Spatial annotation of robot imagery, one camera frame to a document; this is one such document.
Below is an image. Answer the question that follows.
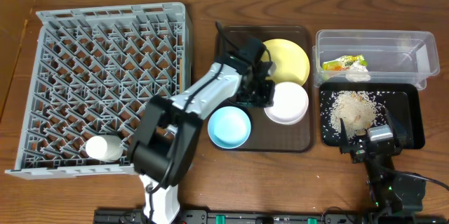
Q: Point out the white tissue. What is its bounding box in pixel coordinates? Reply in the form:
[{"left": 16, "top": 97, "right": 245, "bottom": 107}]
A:
[{"left": 345, "top": 61, "right": 370, "bottom": 82}]

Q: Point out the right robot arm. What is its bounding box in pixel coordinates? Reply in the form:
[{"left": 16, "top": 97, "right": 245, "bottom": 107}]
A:
[{"left": 340, "top": 110, "right": 427, "bottom": 220}]

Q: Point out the clear plastic bin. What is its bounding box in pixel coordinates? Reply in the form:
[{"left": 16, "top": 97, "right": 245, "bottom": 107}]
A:
[{"left": 311, "top": 29, "right": 440, "bottom": 90}]

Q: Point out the grey plastic dish rack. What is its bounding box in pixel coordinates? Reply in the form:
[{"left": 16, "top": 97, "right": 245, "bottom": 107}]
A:
[{"left": 9, "top": 2, "right": 193, "bottom": 180}]

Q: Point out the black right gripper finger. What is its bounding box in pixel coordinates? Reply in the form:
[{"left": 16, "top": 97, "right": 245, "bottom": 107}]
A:
[
  {"left": 384, "top": 108, "right": 408, "bottom": 147},
  {"left": 340, "top": 118, "right": 350, "bottom": 154}
]

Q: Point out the black waste tray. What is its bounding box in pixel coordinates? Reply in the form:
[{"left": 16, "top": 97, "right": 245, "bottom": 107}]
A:
[{"left": 319, "top": 83, "right": 425, "bottom": 149}]

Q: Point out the dark brown serving tray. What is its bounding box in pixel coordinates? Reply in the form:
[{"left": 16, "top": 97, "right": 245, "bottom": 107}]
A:
[{"left": 224, "top": 26, "right": 316, "bottom": 153}]

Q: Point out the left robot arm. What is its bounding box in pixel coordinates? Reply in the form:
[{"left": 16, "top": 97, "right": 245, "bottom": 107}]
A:
[{"left": 128, "top": 55, "right": 276, "bottom": 223}]

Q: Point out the wooden chopstick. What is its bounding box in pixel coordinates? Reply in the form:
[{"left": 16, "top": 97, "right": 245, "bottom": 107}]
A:
[{"left": 178, "top": 58, "right": 183, "bottom": 93}]

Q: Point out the light blue bowl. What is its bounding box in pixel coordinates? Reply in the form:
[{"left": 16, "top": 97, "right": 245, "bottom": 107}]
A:
[{"left": 207, "top": 106, "right": 252, "bottom": 150}]

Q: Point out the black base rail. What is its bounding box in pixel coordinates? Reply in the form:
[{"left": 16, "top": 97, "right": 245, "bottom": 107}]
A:
[{"left": 93, "top": 207, "right": 448, "bottom": 224}]

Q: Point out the green orange snack wrapper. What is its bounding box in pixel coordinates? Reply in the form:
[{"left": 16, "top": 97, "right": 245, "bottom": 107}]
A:
[{"left": 321, "top": 54, "right": 368, "bottom": 71}]

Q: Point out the yellow plate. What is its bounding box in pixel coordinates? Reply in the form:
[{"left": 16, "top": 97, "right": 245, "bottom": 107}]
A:
[{"left": 263, "top": 39, "right": 310, "bottom": 86}]

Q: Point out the white bowl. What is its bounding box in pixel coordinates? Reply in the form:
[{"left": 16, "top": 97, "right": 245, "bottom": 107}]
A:
[{"left": 264, "top": 82, "right": 309, "bottom": 125}]

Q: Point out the white cup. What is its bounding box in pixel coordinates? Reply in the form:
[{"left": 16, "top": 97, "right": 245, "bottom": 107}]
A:
[{"left": 85, "top": 135, "right": 123, "bottom": 162}]

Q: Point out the spilled rice pile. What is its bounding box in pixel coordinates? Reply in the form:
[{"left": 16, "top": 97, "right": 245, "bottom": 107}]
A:
[{"left": 320, "top": 91, "right": 387, "bottom": 140}]

